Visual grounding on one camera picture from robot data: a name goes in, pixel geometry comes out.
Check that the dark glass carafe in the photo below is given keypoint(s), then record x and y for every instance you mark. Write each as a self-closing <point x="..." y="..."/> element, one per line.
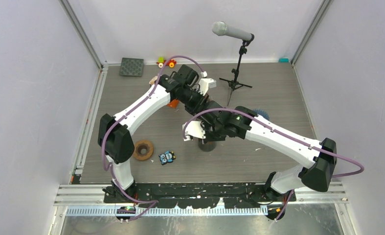
<point x="207" y="146"/>

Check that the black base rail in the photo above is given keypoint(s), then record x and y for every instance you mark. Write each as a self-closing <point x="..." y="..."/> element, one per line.
<point x="196" y="195"/>

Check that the orange coffee filter bag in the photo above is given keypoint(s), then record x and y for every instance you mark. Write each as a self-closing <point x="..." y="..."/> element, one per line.
<point x="172" y="104"/>

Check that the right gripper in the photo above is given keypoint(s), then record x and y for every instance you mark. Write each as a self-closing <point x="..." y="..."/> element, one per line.
<point x="205" y="124"/>

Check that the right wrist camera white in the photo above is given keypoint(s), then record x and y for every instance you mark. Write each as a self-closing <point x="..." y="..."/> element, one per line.
<point x="192" y="130"/>

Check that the grey microphone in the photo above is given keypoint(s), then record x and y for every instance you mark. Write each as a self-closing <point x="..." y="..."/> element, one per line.
<point x="223" y="29"/>

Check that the toy train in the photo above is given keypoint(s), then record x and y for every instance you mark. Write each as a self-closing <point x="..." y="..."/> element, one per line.
<point x="162" y="61"/>

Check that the blue owl toy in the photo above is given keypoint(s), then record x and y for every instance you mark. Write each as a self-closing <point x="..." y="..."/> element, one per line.
<point x="167" y="157"/>

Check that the dark grey studded plate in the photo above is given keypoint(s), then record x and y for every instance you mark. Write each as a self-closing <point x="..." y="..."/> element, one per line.
<point x="131" y="67"/>

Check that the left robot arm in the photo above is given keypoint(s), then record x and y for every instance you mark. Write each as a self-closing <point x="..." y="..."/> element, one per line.
<point x="115" y="132"/>

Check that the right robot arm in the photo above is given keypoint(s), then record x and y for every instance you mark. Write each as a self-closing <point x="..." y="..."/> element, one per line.
<point x="316" y="160"/>

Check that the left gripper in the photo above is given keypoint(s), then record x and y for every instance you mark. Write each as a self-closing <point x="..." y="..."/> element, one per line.
<point x="202" y="100"/>

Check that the blue ribbed dripper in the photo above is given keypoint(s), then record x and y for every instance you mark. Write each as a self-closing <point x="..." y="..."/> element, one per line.
<point x="262" y="113"/>

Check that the teal block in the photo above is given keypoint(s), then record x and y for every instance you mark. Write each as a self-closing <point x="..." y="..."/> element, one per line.
<point x="284" y="60"/>

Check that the black microphone tripod stand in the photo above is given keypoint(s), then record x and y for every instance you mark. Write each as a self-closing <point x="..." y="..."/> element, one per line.
<point x="234" y="84"/>

